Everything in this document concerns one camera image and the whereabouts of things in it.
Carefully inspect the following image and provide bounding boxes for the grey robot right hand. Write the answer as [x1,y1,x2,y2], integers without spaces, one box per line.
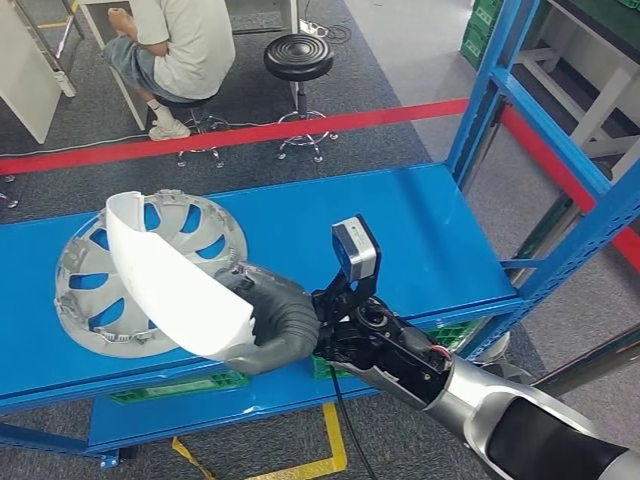
[214,260,322,378]

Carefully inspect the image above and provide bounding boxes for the chrome table leg frame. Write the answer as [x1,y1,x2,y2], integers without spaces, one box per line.
[10,0,87,99]

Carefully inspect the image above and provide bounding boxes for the yellow floor tape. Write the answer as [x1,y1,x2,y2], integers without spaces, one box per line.
[171,402,347,480]

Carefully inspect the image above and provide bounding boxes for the stacked green plastic crates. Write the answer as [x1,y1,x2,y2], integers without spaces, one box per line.
[460,0,506,72]

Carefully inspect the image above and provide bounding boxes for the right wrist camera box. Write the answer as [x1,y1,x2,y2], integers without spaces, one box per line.
[331,214,382,284]

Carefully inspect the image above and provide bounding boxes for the green plastic crate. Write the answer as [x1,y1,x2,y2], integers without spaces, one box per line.
[109,368,250,406]
[312,321,473,382]

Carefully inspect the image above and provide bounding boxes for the silver wheel hubcap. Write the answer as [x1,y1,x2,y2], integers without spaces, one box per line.
[54,190,248,360]

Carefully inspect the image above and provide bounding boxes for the white board panel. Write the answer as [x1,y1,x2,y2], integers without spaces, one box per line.
[0,0,77,145]

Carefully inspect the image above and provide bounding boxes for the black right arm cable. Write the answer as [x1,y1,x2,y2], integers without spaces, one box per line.
[328,366,378,480]

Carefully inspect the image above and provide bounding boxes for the white frame workbench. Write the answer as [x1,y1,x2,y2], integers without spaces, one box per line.
[515,0,640,181]

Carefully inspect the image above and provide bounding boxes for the seated person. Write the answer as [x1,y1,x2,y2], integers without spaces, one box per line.
[102,0,236,142]

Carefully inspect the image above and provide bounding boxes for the chrome stanchion post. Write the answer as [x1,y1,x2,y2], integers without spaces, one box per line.
[472,324,640,399]

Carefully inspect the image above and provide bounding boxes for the white power strip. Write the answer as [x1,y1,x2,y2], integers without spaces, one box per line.
[299,19,331,39]

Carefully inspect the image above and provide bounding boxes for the blue metal shelf rack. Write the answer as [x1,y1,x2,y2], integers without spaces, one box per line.
[0,0,640,472]

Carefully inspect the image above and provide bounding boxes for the white plastic car part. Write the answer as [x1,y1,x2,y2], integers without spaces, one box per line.
[105,190,258,364]

